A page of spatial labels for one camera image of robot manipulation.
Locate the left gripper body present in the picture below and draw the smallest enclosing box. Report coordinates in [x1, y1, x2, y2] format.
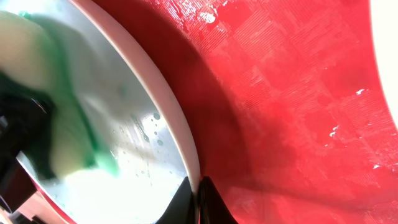
[1, 73, 55, 213]

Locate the green sponge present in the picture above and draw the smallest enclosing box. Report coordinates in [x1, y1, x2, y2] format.
[1, 11, 119, 181]

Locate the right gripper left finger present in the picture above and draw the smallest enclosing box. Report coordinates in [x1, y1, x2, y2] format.
[156, 177, 195, 224]

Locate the light blue plate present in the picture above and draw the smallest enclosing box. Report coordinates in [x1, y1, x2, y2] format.
[1, 1, 200, 223]

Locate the white plate with stain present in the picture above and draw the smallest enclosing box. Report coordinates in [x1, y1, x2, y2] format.
[370, 0, 397, 124]

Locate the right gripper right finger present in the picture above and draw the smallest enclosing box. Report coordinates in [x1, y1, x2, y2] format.
[198, 176, 238, 224]

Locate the red plastic tray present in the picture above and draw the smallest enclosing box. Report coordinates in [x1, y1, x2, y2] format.
[93, 1, 397, 223]

